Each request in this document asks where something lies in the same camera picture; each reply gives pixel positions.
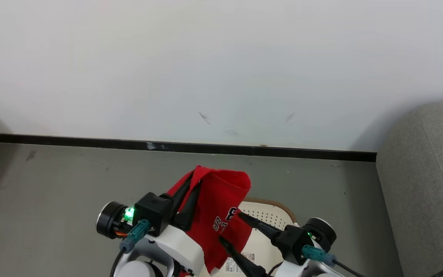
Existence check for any black wall baseboard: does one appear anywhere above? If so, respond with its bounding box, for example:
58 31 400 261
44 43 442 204
0 133 378 162

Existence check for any printed basket label sticker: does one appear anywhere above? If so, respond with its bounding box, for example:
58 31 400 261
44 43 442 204
223 252 255 274

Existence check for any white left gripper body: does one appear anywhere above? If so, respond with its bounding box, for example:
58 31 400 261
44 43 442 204
97 201 205 277

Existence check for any right camera cable teal plug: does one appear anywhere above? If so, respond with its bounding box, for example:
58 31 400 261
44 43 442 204
301 245 365 277

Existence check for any left camera cable teal plug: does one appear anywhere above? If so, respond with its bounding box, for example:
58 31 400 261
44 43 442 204
110 219 152 277

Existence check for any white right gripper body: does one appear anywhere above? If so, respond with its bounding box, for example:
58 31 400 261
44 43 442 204
275 217 347 277

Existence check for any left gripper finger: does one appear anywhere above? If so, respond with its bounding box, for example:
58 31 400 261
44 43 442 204
173 184 201 231
163 174 195 217

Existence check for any red jersey with white sleeves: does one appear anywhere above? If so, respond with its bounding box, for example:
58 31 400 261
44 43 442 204
167 165 253 274

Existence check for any cream plastic laundry basket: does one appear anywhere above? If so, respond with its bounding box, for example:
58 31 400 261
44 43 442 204
198 197 299 277

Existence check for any grey fabric sofa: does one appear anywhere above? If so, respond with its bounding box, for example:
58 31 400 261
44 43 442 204
375 101 443 277

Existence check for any camera cable teal plug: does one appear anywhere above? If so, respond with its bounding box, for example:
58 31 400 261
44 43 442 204
110 219 152 277
301 245 365 277

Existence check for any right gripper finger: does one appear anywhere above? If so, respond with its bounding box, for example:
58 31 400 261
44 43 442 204
219 235 269 277
238 212 284 241

